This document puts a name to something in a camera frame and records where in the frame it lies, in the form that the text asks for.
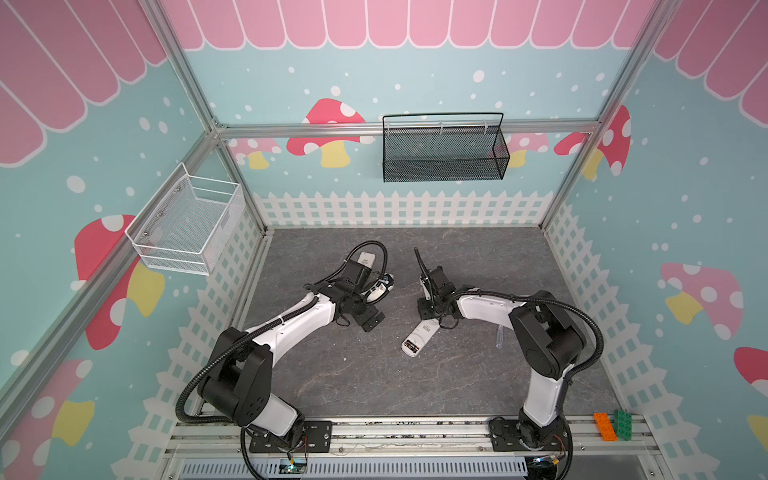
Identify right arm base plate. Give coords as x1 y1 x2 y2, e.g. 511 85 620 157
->
488 417 566 452

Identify aluminium front rail frame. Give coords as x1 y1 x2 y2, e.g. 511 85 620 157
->
154 415 673 479

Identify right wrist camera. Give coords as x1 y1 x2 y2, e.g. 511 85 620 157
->
419 274 432 302

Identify small screwdriver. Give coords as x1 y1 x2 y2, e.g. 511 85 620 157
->
495 326 506 350

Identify white wire wall basket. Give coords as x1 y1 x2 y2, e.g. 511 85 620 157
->
125 164 245 276

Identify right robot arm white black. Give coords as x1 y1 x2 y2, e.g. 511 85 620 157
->
402 250 605 451

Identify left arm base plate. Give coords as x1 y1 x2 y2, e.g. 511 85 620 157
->
248 420 333 454

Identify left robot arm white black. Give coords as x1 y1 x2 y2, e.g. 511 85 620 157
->
175 240 393 444

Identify green toy brick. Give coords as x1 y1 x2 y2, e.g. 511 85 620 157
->
613 409 633 441

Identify white remote control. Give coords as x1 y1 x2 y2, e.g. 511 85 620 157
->
401 319 440 358
356 252 376 269

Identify orange toy brick right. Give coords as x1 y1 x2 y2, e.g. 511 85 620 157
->
593 412 618 442

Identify black mesh wall basket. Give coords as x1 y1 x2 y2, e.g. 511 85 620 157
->
381 112 511 183

